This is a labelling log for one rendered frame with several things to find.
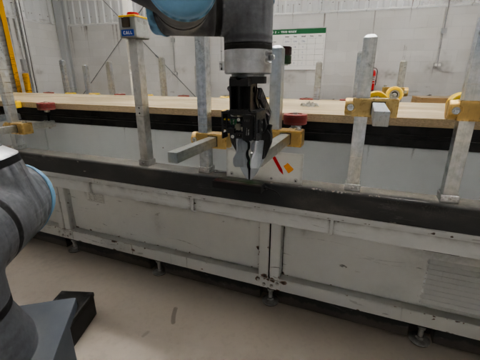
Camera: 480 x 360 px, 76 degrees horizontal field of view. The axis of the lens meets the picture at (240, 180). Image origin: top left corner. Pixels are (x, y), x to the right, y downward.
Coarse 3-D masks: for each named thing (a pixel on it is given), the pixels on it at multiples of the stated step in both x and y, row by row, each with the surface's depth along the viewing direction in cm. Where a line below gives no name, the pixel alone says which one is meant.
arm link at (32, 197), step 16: (0, 144) 56; (0, 160) 53; (16, 160) 56; (0, 176) 53; (16, 176) 55; (32, 176) 61; (0, 192) 52; (16, 192) 55; (32, 192) 58; (48, 192) 63; (16, 208) 52; (32, 208) 56; (48, 208) 63; (32, 224) 56
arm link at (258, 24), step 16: (224, 0) 50; (240, 0) 51; (256, 0) 51; (272, 0) 54; (224, 16) 52; (240, 16) 52; (256, 16) 52; (272, 16) 55; (224, 32) 54; (240, 32) 53; (256, 32) 53; (272, 32) 56; (224, 48) 57; (240, 48) 54; (256, 48) 54
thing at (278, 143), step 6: (276, 138) 88; (282, 138) 88; (288, 138) 92; (276, 144) 80; (282, 144) 86; (288, 144) 93; (270, 150) 75; (276, 150) 81; (270, 156) 76; (264, 162) 72
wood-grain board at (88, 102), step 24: (0, 96) 206; (24, 96) 206; (48, 96) 206; (72, 96) 206; (96, 96) 206; (120, 96) 206; (168, 96) 206; (312, 120) 111; (336, 120) 108; (408, 120) 100; (432, 120) 97
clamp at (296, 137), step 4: (284, 128) 98; (288, 128) 98; (272, 132) 96; (276, 132) 95; (280, 132) 95; (284, 132) 94; (288, 132) 94; (292, 132) 94; (296, 132) 93; (300, 132) 93; (292, 136) 94; (296, 136) 93; (300, 136) 93; (292, 140) 94; (296, 140) 94; (300, 140) 93; (292, 144) 95; (296, 144) 94; (300, 144) 94
